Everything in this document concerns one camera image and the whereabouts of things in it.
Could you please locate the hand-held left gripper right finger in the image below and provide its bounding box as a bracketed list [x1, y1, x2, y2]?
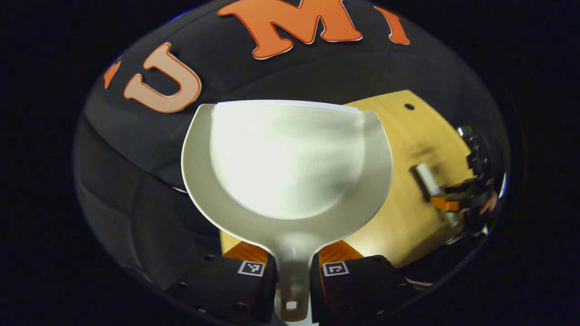
[309, 240, 415, 324]

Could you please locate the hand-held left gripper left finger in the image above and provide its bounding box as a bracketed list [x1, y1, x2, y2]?
[165, 241, 278, 324]

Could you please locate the small grey broom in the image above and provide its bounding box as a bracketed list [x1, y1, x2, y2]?
[409, 162, 460, 227]

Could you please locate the grey plastic dustpan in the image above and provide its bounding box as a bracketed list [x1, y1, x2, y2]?
[181, 100, 394, 322]

